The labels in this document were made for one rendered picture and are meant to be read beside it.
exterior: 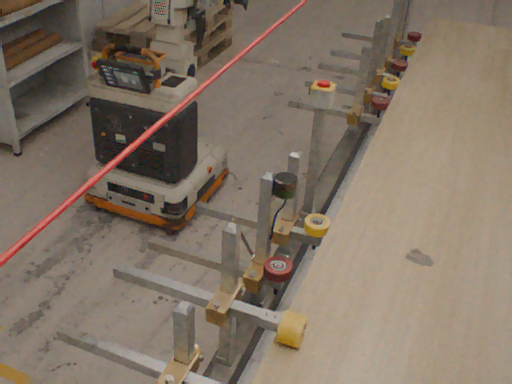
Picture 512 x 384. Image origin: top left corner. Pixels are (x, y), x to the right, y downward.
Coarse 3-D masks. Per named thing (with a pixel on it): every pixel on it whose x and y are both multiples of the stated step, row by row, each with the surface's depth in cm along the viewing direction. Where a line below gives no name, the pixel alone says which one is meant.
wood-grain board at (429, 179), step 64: (448, 64) 293; (384, 128) 235; (448, 128) 235; (384, 192) 197; (448, 192) 197; (320, 256) 170; (384, 256) 170; (448, 256) 169; (320, 320) 149; (384, 320) 149; (448, 320) 149
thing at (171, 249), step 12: (156, 240) 182; (168, 252) 180; (180, 252) 178; (192, 252) 178; (204, 252) 178; (204, 264) 176; (216, 264) 174; (240, 264) 173; (240, 276) 173; (276, 288) 169
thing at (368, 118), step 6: (288, 102) 275; (294, 102) 274; (300, 102) 273; (306, 102) 273; (300, 108) 274; (306, 108) 273; (312, 108) 271; (336, 108) 268; (330, 114) 269; (336, 114) 268; (342, 114) 266; (360, 114) 263; (366, 114) 263; (360, 120) 264; (366, 120) 263; (372, 120) 261; (378, 120) 260
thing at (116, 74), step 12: (96, 60) 283; (108, 60) 282; (108, 72) 287; (120, 72) 282; (132, 72) 278; (144, 72) 278; (156, 72) 280; (108, 84) 296; (120, 84) 291; (132, 84) 287; (144, 84) 282
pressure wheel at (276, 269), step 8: (264, 264) 166; (272, 264) 166; (280, 264) 166; (288, 264) 166; (264, 272) 166; (272, 272) 163; (280, 272) 163; (288, 272) 164; (272, 280) 165; (280, 280) 164
